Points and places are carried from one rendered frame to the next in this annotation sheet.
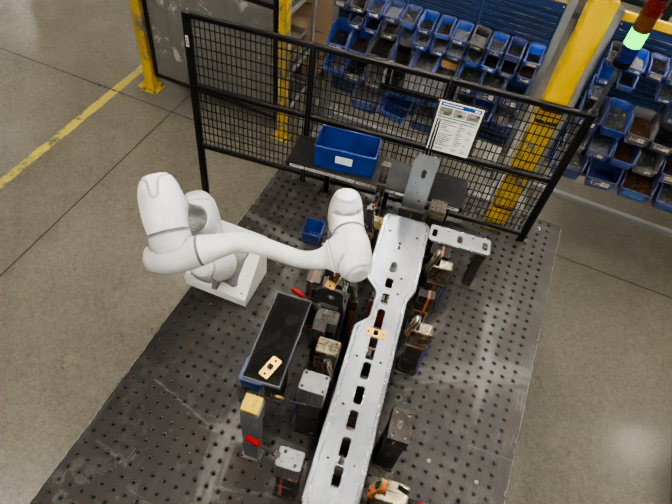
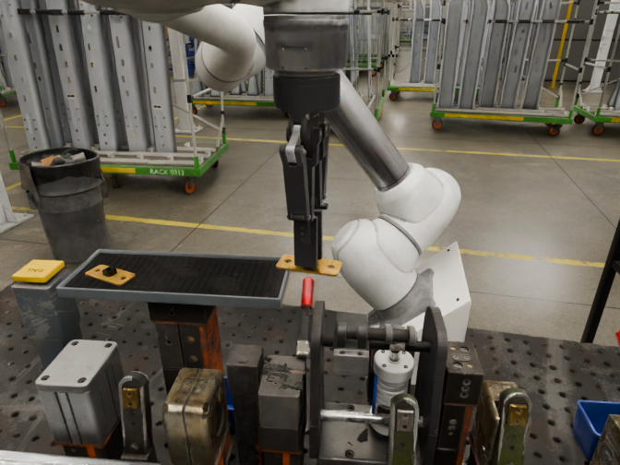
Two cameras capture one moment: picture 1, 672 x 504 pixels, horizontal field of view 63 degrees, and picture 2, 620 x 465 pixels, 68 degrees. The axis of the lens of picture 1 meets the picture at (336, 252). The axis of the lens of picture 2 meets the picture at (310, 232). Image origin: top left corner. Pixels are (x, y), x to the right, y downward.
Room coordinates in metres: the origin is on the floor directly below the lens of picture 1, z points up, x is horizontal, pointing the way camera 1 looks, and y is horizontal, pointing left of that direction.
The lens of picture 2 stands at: (1.16, -0.54, 1.57)
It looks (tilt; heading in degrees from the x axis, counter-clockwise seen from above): 25 degrees down; 87
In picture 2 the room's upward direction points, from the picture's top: straight up
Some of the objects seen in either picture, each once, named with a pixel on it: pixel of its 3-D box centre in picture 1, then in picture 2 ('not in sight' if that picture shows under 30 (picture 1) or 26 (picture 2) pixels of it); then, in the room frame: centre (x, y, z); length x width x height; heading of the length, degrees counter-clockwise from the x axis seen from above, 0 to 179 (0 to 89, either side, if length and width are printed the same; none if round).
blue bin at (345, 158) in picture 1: (347, 151); not in sight; (2.09, 0.03, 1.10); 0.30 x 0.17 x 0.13; 85
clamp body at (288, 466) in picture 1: (287, 475); not in sight; (0.59, 0.04, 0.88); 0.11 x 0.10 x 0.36; 82
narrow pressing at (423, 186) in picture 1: (419, 183); not in sight; (1.87, -0.33, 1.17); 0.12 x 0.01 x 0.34; 82
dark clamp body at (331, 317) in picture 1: (323, 339); (286, 461); (1.14, -0.01, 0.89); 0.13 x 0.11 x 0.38; 82
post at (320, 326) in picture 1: (315, 349); (252, 445); (1.08, 0.01, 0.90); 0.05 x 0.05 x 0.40; 82
